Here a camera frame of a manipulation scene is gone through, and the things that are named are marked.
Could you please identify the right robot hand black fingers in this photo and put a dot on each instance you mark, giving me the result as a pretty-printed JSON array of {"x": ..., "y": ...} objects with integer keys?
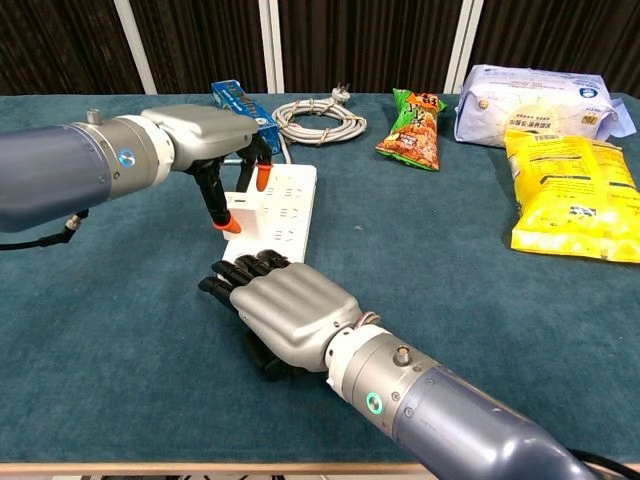
[{"x": 295, "y": 310}]

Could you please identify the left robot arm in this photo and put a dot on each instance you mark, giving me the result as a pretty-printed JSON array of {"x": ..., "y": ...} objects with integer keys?
[{"x": 55, "y": 170}]

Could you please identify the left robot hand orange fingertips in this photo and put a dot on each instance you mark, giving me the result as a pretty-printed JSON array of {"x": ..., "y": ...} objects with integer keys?
[{"x": 205, "y": 132}]

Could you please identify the light blue plastic pack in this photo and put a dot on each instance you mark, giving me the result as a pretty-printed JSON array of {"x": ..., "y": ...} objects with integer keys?
[{"x": 620, "y": 120}]

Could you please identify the long blue box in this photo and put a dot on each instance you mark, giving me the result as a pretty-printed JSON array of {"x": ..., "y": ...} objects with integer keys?
[{"x": 235, "y": 97}]

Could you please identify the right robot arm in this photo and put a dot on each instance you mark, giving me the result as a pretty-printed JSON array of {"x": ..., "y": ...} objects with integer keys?
[{"x": 450, "y": 420}]

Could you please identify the yellow snack bag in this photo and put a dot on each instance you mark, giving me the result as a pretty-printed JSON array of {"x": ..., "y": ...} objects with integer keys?
[{"x": 570, "y": 200}]

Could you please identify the dark slatted partition panel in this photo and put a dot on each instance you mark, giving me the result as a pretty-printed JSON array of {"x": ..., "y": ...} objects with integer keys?
[
  {"x": 55, "y": 45},
  {"x": 560, "y": 35},
  {"x": 365, "y": 45},
  {"x": 200, "y": 40}
]

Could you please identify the white tissue pack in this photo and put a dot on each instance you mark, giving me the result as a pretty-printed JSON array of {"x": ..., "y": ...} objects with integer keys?
[{"x": 525, "y": 100}]

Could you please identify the green orange snack bag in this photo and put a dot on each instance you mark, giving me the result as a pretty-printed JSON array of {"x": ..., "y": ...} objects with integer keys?
[{"x": 412, "y": 135}]

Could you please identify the teal table mat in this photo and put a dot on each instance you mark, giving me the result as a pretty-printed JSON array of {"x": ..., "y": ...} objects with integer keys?
[{"x": 125, "y": 325}]

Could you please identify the white power strip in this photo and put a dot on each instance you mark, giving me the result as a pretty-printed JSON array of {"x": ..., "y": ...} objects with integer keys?
[{"x": 290, "y": 215}]

